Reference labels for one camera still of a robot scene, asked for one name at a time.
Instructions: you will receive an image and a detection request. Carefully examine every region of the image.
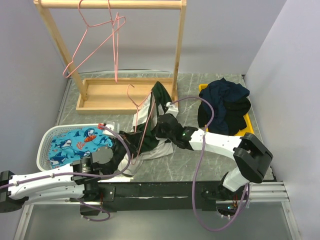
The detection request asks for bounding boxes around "blue shark print cloth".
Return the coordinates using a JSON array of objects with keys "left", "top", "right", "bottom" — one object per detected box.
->
[{"left": 48, "top": 126, "right": 113, "bottom": 168}]

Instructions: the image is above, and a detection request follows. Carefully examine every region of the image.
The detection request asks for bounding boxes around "navy blue garment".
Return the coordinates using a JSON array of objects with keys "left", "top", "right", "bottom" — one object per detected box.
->
[{"left": 199, "top": 78, "right": 250, "bottom": 136}]

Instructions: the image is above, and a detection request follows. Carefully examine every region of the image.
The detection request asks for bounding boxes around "white plastic basket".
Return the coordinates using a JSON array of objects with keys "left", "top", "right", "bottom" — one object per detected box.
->
[{"left": 36, "top": 123, "right": 98, "bottom": 171}]

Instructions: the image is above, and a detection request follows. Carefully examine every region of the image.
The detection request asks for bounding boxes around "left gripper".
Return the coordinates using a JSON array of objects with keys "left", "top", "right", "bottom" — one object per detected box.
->
[{"left": 107, "top": 130, "right": 143, "bottom": 176}]

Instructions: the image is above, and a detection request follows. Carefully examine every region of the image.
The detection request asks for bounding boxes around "green and white t shirt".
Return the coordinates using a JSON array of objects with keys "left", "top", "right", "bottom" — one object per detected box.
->
[{"left": 118, "top": 81, "right": 174, "bottom": 176}]

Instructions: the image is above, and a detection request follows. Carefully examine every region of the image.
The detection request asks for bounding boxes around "wooden clothes rack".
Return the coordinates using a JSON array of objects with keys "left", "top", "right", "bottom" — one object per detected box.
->
[{"left": 33, "top": 0, "right": 187, "bottom": 115}]

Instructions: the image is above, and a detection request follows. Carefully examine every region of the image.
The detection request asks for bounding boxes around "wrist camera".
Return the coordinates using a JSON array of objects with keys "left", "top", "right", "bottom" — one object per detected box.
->
[
  {"left": 165, "top": 102, "right": 179, "bottom": 118},
  {"left": 97, "top": 121, "right": 121, "bottom": 139}
]

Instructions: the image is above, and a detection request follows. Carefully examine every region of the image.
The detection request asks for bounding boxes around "pink wire hanger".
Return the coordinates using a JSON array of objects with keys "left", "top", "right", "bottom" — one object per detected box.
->
[
  {"left": 126, "top": 84, "right": 156, "bottom": 158},
  {"left": 61, "top": 0, "right": 127, "bottom": 78},
  {"left": 107, "top": 0, "right": 120, "bottom": 84}
]

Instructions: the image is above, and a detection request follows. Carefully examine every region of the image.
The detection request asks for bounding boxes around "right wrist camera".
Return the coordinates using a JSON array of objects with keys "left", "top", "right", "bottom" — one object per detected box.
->
[{"left": 165, "top": 102, "right": 179, "bottom": 118}]

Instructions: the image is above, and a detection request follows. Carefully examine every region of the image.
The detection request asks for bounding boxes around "black garment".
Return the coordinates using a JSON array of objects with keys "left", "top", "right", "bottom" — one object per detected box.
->
[{"left": 223, "top": 97, "right": 251, "bottom": 136}]

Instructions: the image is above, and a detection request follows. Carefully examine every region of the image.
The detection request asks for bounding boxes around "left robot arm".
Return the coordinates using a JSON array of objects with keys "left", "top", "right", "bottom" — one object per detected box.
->
[{"left": 0, "top": 140, "right": 136, "bottom": 213}]

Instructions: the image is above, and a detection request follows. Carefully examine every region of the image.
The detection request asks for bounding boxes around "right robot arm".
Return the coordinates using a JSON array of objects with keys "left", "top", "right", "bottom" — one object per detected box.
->
[{"left": 155, "top": 113, "right": 273, "bottom": 201}]

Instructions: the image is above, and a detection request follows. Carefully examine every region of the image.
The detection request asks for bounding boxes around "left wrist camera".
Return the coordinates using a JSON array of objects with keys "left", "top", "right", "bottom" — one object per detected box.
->
[{"left": 97, "top": 121, "right": 121, "bottom": 139}]

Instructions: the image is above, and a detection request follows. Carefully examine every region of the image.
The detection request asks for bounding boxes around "yellow plastic tray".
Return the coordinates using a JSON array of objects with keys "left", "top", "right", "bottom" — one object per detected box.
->
[{"left": 198, "top": 83, "right": 255, "bottom": 136}]

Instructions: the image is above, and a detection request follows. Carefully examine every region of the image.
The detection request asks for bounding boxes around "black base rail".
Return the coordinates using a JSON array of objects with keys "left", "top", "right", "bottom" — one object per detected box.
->
[{"left": 87, "top": 181, "right": 244, "bottom": 213}]

